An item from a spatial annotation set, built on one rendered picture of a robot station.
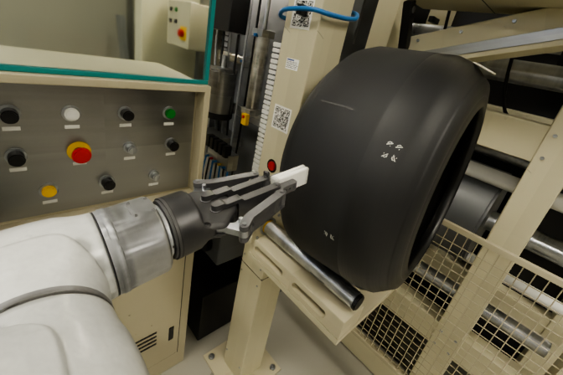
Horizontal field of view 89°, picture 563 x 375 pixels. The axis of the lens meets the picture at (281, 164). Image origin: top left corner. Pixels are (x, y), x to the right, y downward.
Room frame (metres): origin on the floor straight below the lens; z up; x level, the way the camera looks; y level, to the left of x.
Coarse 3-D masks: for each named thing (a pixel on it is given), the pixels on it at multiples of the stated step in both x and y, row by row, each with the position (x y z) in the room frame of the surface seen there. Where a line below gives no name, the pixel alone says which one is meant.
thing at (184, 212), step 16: (176, 192) 0.29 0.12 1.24; (192, 192) 0.33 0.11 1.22; (160, 208) 0.26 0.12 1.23; (176, 208) 0.26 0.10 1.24; (192, 208) 0.27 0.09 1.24; (208, 208) 0.30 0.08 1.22; (176, 224) 0.25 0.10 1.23; (192, 224) 0.26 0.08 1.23; (208, 224) 0.27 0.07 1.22; (224, 224) 0.28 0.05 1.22; (176, 240) 0.24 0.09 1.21; (192, 240) 0.25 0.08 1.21; (208, 240) 0.27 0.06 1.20; (176, 256) 0.25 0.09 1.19
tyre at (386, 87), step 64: (384, 64) 0.60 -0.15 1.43; (448, 64) 0.57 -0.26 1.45; (320, 128) 0.53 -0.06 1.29; (384, 128) 0.48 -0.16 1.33; (448, 128) 0.48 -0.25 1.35; (320, 192) 0.49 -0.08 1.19; (384, 192) 0.43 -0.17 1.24; (448, 192) 0.78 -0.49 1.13; (320, 256) 0.52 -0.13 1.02; (384, 256) 0.43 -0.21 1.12
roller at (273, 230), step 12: (264, 228) 0.74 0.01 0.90; (276, 228) 0.73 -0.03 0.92; (276, 240) 0.70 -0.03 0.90; (288, 240) 0.68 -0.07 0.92; (288, 252) 0.66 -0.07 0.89; (300, 252) 0.65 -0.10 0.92; (300, 264) 0.63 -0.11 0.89; (312, 264) 0.61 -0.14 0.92; (324, 276) 0.58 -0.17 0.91; (336, 276) 0.58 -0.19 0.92; (336, 288) 0.55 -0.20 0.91; (348, 288) 0.54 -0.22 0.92; (348, 300) 0.52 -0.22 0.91; (360, 300) 0.52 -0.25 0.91
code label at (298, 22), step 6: (300, 0) 0.87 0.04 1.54; (306, 0) 0.86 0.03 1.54; (312, 0) 0.84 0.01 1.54; (312, 6) 0.84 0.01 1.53; (294, 12) 0.88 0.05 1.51; (312, 12) 0.84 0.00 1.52; (294, 18) 0.88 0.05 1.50; (300, 18) 0.86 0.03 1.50; (306, 18) 0.85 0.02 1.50; (294, 24) 0.88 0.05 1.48; (300, 24) 0.86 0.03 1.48; (306, 24) 0.85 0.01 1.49
